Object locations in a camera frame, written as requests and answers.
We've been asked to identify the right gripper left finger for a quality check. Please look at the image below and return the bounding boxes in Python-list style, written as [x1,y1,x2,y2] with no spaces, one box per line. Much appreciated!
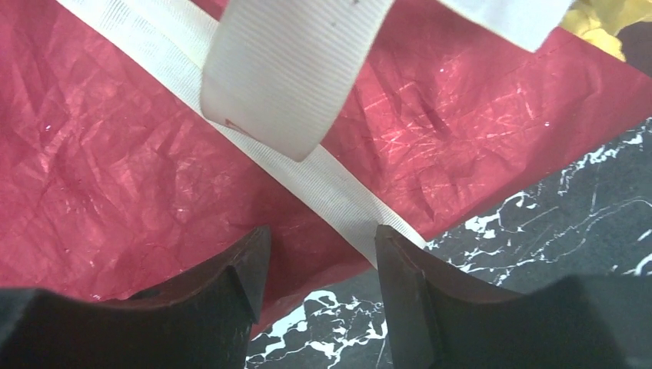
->
[1,227,271,368]

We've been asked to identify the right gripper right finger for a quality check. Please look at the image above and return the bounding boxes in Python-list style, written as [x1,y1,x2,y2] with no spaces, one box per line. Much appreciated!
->
[375,225,651,368]

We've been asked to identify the red wrapping paper sheet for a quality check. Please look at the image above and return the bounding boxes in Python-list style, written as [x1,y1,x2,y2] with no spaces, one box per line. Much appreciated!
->
[1,1,651,327]

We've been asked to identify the beige ribbon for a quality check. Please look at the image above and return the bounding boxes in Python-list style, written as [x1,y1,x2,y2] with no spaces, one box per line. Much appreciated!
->
[62,1,584,261]

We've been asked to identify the yellow fake flower bunch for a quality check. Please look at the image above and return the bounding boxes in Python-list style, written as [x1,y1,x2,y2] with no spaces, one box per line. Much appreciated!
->
[559,0,651,62]

